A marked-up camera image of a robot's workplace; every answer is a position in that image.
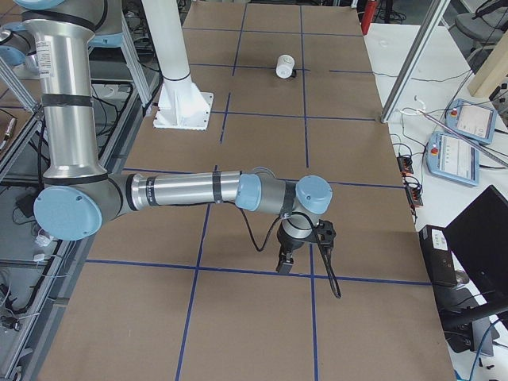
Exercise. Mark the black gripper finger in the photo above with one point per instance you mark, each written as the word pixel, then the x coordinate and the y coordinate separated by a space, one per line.
pixel 285 262

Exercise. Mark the white mug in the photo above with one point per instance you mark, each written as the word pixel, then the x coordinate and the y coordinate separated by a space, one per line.
pixel 285 66

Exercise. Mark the brown cardboard table mat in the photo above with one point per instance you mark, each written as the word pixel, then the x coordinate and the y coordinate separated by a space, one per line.
pixel 191 293

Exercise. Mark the orange black connector strip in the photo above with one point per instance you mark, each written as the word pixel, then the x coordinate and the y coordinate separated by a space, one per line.
pixel 413 186

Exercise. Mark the black computer box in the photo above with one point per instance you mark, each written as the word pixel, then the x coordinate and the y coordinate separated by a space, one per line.
pixel 437 256

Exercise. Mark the lower teach pendant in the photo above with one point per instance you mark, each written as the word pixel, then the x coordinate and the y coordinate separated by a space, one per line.
pixel 453 159

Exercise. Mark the teach pendant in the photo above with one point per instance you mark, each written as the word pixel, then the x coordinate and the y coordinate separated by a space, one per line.
pixel 453 159
pixel 471 120

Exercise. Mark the black monitor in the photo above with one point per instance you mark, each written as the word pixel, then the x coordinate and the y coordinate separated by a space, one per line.
pixel 478 238

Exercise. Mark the upper teach pendant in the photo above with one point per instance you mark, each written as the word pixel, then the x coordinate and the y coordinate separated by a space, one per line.
pixel 471 120

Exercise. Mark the thin metal rod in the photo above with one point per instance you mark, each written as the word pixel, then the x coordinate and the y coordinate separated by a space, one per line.
pixel 473 144

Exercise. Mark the red fire extinguisher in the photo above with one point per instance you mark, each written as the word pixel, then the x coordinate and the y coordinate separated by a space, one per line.
pixel 368 15

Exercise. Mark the wooden beam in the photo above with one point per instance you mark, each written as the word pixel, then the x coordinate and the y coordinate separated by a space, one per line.
pixel 492 72

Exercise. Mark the grey office chair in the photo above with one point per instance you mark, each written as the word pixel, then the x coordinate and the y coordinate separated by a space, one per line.
pixel 486 25

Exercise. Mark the white pedestal column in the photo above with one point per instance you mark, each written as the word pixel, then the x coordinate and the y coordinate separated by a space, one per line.
pixel 181 104

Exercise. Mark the aluminium frame post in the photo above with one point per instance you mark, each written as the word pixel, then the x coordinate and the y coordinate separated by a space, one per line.
pixel 429 24

